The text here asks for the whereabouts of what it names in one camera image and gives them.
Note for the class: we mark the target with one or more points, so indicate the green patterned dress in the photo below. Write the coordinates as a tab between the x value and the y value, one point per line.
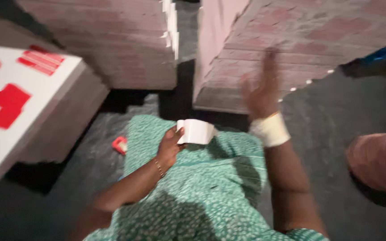
193	187

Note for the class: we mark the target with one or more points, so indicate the cream wrist band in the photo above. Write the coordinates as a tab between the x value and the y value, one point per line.
270	130

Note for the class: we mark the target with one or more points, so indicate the white carton with red print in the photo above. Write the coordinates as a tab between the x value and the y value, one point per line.
18	107

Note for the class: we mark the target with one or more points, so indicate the tall stack of flat cardboard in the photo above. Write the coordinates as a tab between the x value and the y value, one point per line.
119	43

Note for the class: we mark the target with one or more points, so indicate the white tape roll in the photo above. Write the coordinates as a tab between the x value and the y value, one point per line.
196	131

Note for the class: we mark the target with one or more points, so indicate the person's left hand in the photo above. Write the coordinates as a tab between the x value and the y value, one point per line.
168	150

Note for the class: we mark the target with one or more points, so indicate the person's right hand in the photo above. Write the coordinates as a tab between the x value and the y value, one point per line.
263	93

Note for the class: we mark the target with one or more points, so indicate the wide stack of flat cardboard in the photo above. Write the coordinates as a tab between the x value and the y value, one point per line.
280	43

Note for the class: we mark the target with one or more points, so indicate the red tape dispenser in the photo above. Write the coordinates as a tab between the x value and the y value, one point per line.
120	145

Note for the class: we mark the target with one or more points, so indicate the brown sack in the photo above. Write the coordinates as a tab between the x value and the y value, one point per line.
379	160

